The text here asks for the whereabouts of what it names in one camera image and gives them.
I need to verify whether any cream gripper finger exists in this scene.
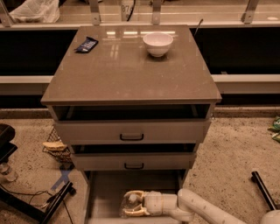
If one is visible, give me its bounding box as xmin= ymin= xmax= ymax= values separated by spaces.
xmin=124 ymin=190 xmax=145 ymax=201
xmin=122 ymin=206 xmax=147 ymax=217

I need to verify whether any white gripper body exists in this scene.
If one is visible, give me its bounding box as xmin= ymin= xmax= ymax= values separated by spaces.
xmin=143 ymin=191 xmax=178 ymax=215

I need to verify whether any clear plastic water bottle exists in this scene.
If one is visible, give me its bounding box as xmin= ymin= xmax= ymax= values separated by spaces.
xmin=120 ymin=196 xmax=142 ymax=217

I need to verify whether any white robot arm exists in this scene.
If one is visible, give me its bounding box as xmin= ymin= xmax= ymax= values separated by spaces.
xmin=121 ymin=189 xmax=246 ymax=224

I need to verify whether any middle grey drawer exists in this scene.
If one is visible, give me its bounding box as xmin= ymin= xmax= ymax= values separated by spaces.
xmin=71 ymin=153 xmax=196 ymax=171

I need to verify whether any grey drawer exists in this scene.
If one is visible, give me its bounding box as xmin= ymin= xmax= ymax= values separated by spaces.
xmin=54 ymin=120 xmax=210 ymax=145
xmin=71 ymin=153 xmax=196 ymax=171

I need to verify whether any bottom open drawer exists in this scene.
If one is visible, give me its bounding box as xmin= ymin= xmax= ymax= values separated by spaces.
xmin=84 ymin=171 xmax=182 ymax=224

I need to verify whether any top grey drawer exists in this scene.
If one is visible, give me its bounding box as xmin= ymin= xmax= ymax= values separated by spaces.
xmin=54 ymin=120 xmax=210 ymax=145

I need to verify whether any grey drawer cabinet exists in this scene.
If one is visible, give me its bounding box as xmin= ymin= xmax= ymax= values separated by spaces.
xmin=42 ymin=25 xmax=221 ymax=218

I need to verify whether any clear bottle on floor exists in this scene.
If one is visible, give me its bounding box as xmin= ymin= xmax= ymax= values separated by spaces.
xmin=0 ymin=163 xmax=18 ymax=182

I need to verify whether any black stand base left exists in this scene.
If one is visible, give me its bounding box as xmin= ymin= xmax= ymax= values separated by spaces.
xmin=0 ymin=181 xmax=75 ymax=224

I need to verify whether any bread piece in basket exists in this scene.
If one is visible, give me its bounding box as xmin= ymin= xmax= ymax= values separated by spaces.
xmin=43 ymin=141 xmax=67 ymax=151

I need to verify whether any black bar right floor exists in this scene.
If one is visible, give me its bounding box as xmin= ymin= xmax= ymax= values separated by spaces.
xmin=251 ymin=171 xmax=277 ymax=211

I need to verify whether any green packet on floor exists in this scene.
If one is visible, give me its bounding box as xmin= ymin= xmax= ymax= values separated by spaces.
xmin=269 ymin=116 xmax=280 ymax=143

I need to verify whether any black chair left edge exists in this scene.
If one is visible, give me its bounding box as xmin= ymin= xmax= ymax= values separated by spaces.
xmin=0 ymin=123 xmax=18 ymax=164

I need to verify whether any white ceramic bowl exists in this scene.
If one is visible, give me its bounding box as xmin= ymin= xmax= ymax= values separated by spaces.
xmin=143 ymin=32 xmax=173 ymax=57

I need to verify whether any blue snack packet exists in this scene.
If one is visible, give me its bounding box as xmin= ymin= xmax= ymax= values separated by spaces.
xmin=75 ymin=37 xmax=99 ymax=53

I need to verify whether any white plastic bag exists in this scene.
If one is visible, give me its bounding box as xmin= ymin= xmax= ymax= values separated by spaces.
xmin=10 ymin=0 xmax=60 ymax=23

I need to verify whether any wire basket on floor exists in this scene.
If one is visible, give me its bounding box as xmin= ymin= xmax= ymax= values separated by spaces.
xmin=42 ymin=128 xmax=71 ymax=163

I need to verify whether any black cable on floor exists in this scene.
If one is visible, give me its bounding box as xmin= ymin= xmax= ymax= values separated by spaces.
xmin=0 ymin=183 xmax=74 ymax=224

